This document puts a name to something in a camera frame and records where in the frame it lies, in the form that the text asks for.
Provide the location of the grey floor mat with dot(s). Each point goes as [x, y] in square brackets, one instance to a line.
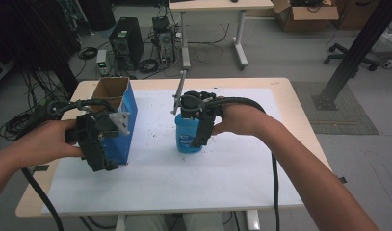
[347, 122]

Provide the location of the black computer tower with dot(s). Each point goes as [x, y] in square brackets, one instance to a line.
[127, 41]

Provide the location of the person's right hand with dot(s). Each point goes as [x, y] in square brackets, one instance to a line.
[241, 118]

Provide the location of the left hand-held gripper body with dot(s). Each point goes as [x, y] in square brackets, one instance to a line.
[87, 138]

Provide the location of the grey open computer case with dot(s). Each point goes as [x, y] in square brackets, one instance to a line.
[164, 41]

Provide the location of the small white power unit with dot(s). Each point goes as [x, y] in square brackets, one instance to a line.
[101, 61]

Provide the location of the blue plastic bottle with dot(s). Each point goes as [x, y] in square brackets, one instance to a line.
[185, 136]

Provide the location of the white table mat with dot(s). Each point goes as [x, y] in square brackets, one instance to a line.
[171, 183]

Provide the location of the white-legged desk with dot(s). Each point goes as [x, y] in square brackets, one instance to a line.
[216, 5]

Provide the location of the black curtain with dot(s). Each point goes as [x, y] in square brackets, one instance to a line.
[33, 38]

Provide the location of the blue cardboard box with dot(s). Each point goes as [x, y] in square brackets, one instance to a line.
[123, 147]

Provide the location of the light wooden table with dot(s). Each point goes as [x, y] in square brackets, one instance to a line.
[299, 128]

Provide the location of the person's left hand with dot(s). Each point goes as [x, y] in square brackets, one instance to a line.
[49, 139]

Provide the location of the open brown cardboard box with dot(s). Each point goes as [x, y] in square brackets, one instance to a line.
[307, 16]

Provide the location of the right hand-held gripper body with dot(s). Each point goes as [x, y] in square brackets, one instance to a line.
[196, 106]

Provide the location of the black office chair base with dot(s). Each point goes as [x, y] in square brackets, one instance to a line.
[344, 54]

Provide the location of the black metal beam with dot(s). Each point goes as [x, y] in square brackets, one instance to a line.
[354, 54]

